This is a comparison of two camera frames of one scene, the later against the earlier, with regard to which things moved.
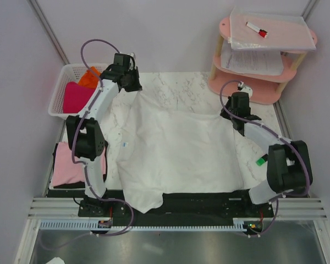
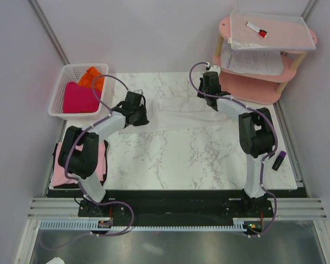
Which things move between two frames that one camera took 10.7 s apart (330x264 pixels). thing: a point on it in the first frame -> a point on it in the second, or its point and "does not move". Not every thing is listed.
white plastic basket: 68,73 does not move
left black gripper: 136,87 -> 144,121
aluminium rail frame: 302,209 does not move
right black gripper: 224,115 -> 201,84
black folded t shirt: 77,185 does not move
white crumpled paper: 56,260 does not move
